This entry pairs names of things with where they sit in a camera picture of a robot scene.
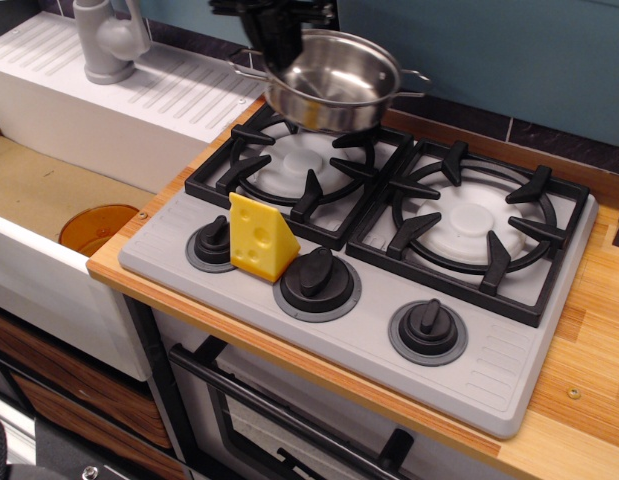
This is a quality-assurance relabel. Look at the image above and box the toy oven door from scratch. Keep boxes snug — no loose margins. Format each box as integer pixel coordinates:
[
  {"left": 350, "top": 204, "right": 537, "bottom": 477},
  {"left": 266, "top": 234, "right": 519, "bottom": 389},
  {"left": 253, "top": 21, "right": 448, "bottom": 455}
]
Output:
[{"left": 169, "top": 337, "right": 502, "bottom": 479}]

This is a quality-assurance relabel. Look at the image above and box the black middle stove knob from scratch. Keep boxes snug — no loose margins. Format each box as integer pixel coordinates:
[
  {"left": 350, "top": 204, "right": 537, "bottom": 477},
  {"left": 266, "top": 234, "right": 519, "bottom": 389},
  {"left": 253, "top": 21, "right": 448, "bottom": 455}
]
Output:
[{"left": 273, "top": 247, "right": 362, "bottom": 323}]

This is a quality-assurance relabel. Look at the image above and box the grey toy faucet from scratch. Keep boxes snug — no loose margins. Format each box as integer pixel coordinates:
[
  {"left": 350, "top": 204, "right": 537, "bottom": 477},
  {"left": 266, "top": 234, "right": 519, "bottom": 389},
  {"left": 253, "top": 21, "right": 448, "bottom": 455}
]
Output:
[{"left": 73, "top": 0, "right": 151, "bottom": 85}]

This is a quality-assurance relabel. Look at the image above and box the black left burner grate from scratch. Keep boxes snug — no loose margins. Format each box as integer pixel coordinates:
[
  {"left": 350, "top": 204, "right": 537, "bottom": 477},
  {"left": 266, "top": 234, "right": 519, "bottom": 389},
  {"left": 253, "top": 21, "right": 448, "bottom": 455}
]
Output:
[{"left": 185, "top": 106, "right": 414, "bottom": 250}]

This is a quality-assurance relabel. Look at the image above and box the lower wooden drawer front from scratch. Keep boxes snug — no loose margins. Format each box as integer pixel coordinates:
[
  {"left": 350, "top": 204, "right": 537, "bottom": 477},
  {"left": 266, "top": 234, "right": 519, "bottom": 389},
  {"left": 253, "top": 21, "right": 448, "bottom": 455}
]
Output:
[{"left": 13, "top": 374, "right": 186, "bottom": 480}]

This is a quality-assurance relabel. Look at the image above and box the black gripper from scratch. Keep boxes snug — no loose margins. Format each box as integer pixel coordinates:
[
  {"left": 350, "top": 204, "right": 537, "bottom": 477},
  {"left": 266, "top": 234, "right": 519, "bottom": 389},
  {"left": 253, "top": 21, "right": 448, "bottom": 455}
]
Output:
[{"left": 208, "top": 0, "right": 337, "bottom": 70}]

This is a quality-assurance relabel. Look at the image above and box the grey toy stove top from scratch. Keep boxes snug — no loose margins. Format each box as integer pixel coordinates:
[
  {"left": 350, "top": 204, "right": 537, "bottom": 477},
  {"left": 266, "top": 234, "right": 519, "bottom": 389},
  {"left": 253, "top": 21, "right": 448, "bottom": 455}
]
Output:
[{"left": 119, "top": 177, "right": 598, "bottom": 438}]

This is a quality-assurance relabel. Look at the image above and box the black right stove knob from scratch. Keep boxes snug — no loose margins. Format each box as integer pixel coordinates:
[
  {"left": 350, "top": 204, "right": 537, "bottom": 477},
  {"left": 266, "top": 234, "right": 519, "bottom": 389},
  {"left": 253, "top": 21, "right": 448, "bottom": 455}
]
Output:
[{"left": 388, "top": 299, "right": 468, "bottom": 367}]

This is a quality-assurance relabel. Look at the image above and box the black burner grate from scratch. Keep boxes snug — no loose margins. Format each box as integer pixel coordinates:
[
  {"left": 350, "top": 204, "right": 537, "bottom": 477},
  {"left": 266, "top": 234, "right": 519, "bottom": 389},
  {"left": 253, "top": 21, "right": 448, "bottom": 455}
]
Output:
[
  {"left": 346, "top": 139, "right": 591, "bottom": 327},
  {"left": 185, "top": 106, "right": 414, "bottom": 250}
]

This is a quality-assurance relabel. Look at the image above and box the black left stove knob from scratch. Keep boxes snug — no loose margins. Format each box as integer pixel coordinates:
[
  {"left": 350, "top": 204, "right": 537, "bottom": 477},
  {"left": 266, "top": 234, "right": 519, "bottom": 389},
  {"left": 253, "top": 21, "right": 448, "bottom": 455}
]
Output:
[{"left": 186, "top": 215, "right": 235, "bottom": 274}]

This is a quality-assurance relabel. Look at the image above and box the upper wooden drawer front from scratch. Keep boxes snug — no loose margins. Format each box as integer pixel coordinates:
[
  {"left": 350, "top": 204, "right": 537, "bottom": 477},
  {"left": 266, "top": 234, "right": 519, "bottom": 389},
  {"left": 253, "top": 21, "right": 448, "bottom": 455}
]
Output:
[{"left": 0, "top": 310, "right": 161, "bottom": 430}]

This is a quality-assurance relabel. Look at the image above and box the stainless steel pot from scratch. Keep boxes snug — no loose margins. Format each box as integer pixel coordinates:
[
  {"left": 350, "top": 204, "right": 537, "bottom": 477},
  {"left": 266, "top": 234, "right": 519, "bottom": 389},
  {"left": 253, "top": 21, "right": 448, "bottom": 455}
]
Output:
[{"left": 227, "top": 29, "right": 432, "bottom": 134}]

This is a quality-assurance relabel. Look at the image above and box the black right burner grate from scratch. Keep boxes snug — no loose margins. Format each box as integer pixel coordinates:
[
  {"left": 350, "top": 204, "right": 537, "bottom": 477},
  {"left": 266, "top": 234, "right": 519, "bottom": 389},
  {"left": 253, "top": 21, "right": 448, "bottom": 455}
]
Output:
[{"left": 346, "top": 139, "right": 591, "bottom": 327}]

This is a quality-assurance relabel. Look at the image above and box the yellow toy cheese wedge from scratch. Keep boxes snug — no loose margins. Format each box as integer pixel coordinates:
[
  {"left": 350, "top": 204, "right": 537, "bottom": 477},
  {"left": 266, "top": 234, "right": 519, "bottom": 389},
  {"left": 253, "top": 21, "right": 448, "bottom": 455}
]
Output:
[{"left": 229, "top": 192, "right": 300, "bottom": 283}]

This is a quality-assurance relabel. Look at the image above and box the white left burner disc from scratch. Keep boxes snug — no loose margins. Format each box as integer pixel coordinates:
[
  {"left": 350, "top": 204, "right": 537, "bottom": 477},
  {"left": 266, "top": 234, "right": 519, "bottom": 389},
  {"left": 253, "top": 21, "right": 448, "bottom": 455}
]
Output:
[{"left": 249, "top": 132, "right": 365, "bottom": 199}]

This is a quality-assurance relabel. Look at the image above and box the wooden drawer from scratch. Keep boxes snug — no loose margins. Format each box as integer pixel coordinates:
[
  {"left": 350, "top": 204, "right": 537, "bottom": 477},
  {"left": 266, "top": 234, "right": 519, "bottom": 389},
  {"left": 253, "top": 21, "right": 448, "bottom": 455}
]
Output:
[
  {"left": 0, "top": 310, "right": 161, "bottom": 430},
  {"left": 13, "top": 374, "right": 186, "bottom": 480}
]

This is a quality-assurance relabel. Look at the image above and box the orange plastic plate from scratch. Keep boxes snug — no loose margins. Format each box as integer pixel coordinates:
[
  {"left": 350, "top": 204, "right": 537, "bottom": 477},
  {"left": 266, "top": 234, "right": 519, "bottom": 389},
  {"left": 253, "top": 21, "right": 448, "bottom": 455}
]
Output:
[{"left": 58, "top": 204, "right": 139, "bottom": 257}]

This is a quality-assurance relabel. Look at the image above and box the black stove knob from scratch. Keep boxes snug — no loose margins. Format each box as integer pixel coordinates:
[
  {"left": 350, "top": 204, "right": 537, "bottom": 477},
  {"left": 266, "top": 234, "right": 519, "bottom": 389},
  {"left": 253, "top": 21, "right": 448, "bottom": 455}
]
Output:
[
  {"left": 388, "top": 299, "right": 468, "bottom": 367},
  {"left": 273, "top": 247, "right": 362, "bottom": 323},
  {"left": 186, "top": 215, "right": 235, "bottom": 274}
]

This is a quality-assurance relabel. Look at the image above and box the white toy sink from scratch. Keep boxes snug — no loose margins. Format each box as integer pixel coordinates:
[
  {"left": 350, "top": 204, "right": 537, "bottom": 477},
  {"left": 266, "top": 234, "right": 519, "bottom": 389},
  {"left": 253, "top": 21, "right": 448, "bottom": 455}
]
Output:
[{"left": 0, "top": 13, "right": 262, "bottom": 381}]

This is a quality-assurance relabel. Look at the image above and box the black braided cable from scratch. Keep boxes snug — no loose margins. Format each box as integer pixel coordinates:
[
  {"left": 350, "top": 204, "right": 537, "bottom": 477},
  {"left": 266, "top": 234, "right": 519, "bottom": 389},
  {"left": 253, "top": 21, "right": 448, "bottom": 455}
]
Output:
[{"left": 0, "top": 409, "right": 13, "bottom": 480}]

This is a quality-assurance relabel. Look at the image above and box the black oven door handle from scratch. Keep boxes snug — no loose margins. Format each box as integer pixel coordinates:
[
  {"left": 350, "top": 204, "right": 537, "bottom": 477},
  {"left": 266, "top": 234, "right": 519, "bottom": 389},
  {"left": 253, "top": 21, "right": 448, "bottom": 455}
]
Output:
[{"left": 169, "top": 344, "right": 413, "bottom": 479}]

